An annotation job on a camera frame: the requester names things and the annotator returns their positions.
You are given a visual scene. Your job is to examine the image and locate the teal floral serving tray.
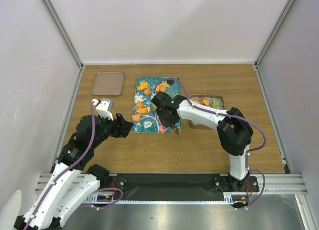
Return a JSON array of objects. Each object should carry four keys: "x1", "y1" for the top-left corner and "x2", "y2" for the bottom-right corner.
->
[{"x1": 132, "y1": 76, "x2": 180, "y2": 134}]

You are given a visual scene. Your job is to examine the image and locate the metal tongs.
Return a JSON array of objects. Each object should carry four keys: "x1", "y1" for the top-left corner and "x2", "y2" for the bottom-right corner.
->
[{"x1": 171, "y1": 125, "x2": 180, "y2": 135}]

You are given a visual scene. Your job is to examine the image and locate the orange flower cookie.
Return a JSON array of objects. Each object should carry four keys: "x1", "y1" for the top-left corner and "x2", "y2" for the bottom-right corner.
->
[{"x1": 136, "y1": 102, "x2": 143, "y2": 108}]

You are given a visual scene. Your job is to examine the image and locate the orange fish cookie lower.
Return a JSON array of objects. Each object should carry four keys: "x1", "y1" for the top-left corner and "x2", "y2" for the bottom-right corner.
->
[{"x1": 137, "y1": 108, "x2": 149, "y2": 114}]

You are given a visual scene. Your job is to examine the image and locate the orange swirl cookie top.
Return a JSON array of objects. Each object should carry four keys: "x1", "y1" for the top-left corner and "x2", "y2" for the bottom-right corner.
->
[{"x1": 144, "y1": 89, "x2": 151, "y2": 95}]

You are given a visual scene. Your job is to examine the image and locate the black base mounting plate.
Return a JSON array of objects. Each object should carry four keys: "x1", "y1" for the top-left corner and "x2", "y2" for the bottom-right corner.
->
[{"x1": 110, "y1": 173, "x2": 262, "y2": 202}]

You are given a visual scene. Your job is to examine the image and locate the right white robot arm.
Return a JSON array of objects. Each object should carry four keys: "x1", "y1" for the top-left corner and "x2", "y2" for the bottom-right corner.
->
[{"x1": 151, "y1": 92, "x2": 253, "y2": 191}]

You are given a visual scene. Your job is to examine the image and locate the orange fish cookie top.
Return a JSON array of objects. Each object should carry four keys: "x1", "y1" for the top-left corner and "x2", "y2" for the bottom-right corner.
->
[{"x1": 137, "y1": 82, "x2": 148, "y2": 91}]

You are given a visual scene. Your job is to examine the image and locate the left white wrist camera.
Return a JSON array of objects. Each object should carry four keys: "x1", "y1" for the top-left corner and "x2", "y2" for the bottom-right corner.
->
[{"x1": 92, "y1": 98, "x2": 114, "y2": 121}]

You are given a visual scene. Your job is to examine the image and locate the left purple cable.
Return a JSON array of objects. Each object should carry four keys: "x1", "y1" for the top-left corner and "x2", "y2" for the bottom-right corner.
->
[{"x1": 23, "y1": 100, "x2": 124, "y2": 230}]

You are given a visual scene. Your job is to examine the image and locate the orange fish cookie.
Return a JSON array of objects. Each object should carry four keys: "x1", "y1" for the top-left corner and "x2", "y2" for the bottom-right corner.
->
[
  {"x1": 137, "y1": 82, "x2": 148, "y2": 91},
  {"x1": 137, "y1": 108, "x2": 149, "y2": 114}
]

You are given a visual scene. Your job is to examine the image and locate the brown cookie tin box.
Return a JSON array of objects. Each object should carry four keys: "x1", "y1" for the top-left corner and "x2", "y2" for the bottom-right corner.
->
[{"x1": 190, "y1": 95, "x2": 225, "y2": 129}]

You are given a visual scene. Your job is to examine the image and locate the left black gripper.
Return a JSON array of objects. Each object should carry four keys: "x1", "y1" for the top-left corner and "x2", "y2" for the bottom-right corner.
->
[{"x1": 91, "y1": 112, "x2": 134, "y2": 148}]

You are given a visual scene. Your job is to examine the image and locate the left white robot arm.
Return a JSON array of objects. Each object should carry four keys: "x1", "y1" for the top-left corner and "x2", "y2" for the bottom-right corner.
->
[{"x1": 14, "y1": 114, "x2": 133, "y2": 230}]

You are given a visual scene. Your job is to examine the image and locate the pink sandwich cookie lower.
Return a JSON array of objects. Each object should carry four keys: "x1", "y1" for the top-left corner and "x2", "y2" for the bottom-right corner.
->
[{"x1": 159, "y1": 125, "x2": 167, "y2": 132}]

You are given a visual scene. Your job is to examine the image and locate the orange round cookie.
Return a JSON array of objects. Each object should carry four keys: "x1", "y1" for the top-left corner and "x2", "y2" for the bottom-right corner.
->
[
  {"x1": 159, "y1": 86, "x2": 166, "y2": 92},
  {"x1": 155, "y1": 85, "x2": 161, "y2": 92}
]

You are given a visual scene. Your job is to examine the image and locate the green sandwich cookie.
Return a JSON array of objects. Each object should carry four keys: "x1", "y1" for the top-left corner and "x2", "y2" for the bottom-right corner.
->
[{"x1": 212, "y1": 101, "x2": 220, "y2": 107}]

